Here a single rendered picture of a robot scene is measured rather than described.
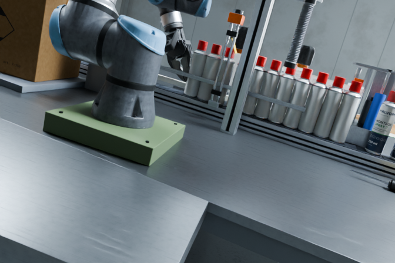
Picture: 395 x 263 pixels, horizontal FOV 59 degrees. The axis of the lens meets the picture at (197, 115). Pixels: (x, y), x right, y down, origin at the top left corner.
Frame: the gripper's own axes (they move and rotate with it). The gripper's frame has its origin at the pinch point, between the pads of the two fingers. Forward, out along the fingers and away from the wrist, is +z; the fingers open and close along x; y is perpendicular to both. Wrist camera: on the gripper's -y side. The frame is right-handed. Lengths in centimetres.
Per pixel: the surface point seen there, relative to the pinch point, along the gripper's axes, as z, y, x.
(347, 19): -29, 279, -85
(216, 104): 11.6, -8.7, -12.2
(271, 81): 8.7, -2.0, -31.1
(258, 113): 18.4, -1.9, -24.1
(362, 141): 35, 3, -55
